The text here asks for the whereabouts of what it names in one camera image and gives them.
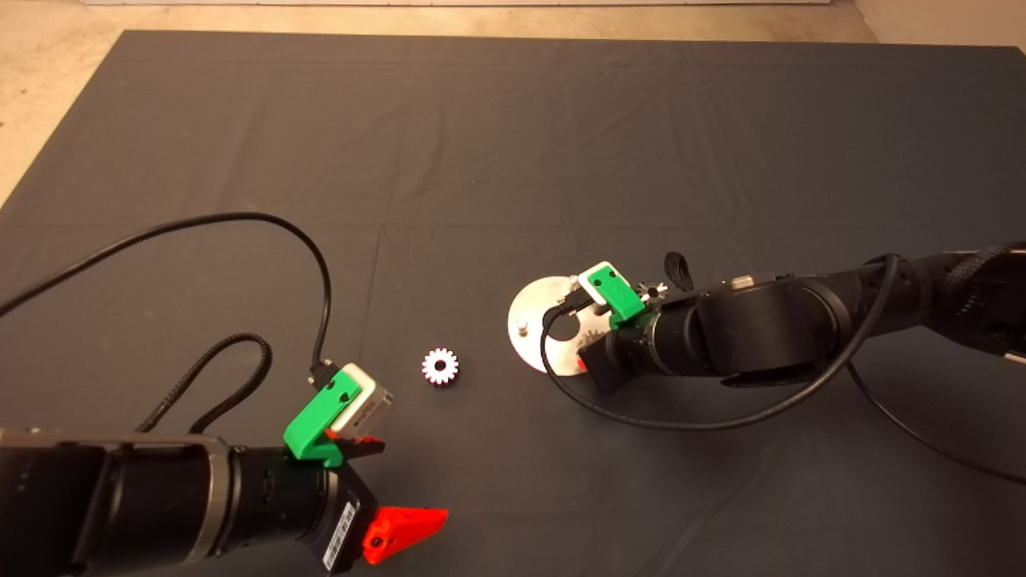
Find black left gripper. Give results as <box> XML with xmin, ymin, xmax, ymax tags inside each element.
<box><xmin>232</xmin><ymin>431</ymin><xmax>448</xmax><ymax>575</ymax></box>

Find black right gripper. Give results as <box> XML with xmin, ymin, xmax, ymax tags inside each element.
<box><xmin>576</xmin><ymin>309</ymin><xmax>665</xmax><ymax>394</ymax></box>

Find round metal carrier plate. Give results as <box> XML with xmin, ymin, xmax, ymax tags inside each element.
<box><xmin>507</xmin><ymin>276</ymin><xmax>598</xmax><ymax>376</ymax></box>

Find dark grey table cloth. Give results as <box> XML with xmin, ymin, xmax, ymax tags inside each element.
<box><xmin>0</xmin><ymin>30</ymin><xmax>1026</xmax><ymax>577</ymax></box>

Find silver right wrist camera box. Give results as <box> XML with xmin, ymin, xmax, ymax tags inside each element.
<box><xmin>573</xmin><ymin>263</ymin><xmax>614</xmax><ymax>315</ymax></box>

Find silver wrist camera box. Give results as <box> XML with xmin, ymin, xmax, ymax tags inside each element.
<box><xmin>329</xmin><ymin>362</ymin><xmax>394</xmax><ymax>438</ymax></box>
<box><xmin>573</xmin><ymin>263</ymin><xmax>614</xmax><ymax>315</ymax></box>

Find smooth black right camera cable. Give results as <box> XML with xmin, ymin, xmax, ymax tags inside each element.
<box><xmin>539</xmin><ymin>253</ymin><xmax>1026</xmax><ymax>485</ymax></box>

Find smooth black camera cable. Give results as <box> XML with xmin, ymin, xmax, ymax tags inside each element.
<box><xmin>539</xmin><ymin>253</ymin><xmax>1026</xmax><ymax>485</ymax></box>
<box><xmin>0</xmin><ymin>212</ymin><xmax>341</xmax><ymax>391</ymax></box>

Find green right camera mount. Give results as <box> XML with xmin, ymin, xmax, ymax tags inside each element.
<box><xmin>583</xmin><ymin>266</ymin><xmax>647</xmax><ymax>329</ymax></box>

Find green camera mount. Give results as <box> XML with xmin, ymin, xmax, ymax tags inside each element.
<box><xmin>284</xmin><ymin>362</ymin><xmax>363</xmax><ymax>467</ymax></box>
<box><xmin>583</xmin><ymin>266</ymin><xmax>647</xmax><ymax>329</ymax></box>

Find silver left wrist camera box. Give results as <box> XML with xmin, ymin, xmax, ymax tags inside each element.
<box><xmin>329</xmin><ymin>362</ymin><xmax>394</xmax><ymax>438</ymax></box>

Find green left camera mount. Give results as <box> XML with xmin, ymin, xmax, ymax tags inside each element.
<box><xmin>284</xmin><ymin>362</ymin><xmax>363</xmax><ymax>467</ymax></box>

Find smooth black left camera cable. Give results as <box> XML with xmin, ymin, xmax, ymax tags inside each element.
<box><xmin>0</xmin><ymin>212</ymin><xmax>341</xmax><ymax>391</ymax></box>

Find braided black left arm cable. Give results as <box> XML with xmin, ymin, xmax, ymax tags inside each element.
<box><xmin>136</xmin><ymin>333</ymin><xmax>273</xmax><ymax>434</ymax></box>

